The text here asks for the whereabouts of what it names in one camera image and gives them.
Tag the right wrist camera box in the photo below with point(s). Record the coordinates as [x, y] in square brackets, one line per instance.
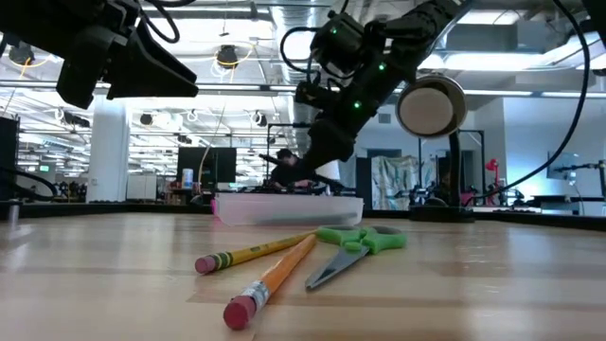
[336, 47]

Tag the black ceiling fixture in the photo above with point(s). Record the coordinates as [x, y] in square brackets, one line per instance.
[21, 53]
[227, 56]

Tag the wall monitor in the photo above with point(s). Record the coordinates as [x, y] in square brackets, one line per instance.
[562, 166]

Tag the person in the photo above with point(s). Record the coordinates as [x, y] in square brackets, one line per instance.
[284, 175]

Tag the black desk lamp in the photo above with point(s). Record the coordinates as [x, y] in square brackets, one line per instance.
[426, 111]

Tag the grey plastic sheet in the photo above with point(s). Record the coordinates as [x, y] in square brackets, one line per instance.
[393, 180]

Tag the white cabinet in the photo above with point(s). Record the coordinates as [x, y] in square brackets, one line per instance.
[141, 187]

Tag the red lamp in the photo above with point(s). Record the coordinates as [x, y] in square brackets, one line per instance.
[492, 165]

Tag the blue and white cup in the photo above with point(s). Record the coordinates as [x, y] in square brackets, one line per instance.
[187, 179]

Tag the white column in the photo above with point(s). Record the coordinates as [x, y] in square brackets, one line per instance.
[108, 156]

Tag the black monitor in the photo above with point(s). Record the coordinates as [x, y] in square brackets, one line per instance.
[208, 166]

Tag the yellow pencil with eraser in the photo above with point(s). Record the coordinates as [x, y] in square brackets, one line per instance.
[251, 253]

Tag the small white table lamp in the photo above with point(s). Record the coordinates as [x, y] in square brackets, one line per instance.
[333, 170]

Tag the black aluminium table frame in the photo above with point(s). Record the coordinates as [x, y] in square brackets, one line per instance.
[544, 220]

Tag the silver ventilation duct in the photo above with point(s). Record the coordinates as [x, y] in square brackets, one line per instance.
[284, 19]

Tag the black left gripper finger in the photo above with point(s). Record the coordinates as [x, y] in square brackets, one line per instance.
[147, 71]

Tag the black panel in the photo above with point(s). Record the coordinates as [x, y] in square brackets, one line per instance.
[8, 156]

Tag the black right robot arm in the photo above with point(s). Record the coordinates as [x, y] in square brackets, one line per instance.
[416, 23]

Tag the clear box with pink lid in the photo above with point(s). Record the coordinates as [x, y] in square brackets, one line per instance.
[246, 210]

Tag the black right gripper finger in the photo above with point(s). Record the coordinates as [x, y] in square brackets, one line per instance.
[326, 170]

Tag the orange pencil with eraser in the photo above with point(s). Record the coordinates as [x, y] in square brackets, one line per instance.
[279, 277]

